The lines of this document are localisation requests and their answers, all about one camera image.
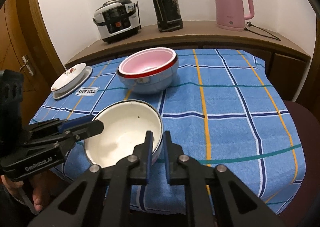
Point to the wooden door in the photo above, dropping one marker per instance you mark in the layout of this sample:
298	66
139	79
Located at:
15	41

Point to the white enamel bowl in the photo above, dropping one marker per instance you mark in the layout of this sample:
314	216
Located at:
125	127

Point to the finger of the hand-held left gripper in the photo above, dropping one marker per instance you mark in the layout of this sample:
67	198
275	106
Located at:
92	128
75	121

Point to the white floral plates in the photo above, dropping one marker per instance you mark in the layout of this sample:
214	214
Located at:
76	87

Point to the person's left hand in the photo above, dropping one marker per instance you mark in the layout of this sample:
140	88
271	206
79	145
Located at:
40	192

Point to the wooden door frame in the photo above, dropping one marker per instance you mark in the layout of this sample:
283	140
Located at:
45	29

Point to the pink electric kettle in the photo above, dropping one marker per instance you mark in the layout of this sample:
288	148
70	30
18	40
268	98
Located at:
230	6

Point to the blue checked cloth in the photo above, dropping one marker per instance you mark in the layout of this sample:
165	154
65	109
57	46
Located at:
225	92

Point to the brown wooden cabinet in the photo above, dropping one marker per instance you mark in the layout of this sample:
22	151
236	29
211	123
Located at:
200	37

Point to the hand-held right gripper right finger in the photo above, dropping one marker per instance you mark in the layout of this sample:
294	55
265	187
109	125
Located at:
167	158

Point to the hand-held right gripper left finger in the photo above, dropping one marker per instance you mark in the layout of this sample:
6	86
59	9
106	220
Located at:
149	153

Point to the white cloth label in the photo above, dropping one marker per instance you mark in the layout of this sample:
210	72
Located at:
87	91

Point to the white black rice cooker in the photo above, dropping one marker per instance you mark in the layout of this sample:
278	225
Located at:
117	24

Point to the floral white plate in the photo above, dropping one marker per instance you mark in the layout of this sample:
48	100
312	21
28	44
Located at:
67	76

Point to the pink bowl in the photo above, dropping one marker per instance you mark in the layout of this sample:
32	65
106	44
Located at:
150	61

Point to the dark red chair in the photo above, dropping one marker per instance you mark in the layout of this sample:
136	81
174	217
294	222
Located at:
305	129

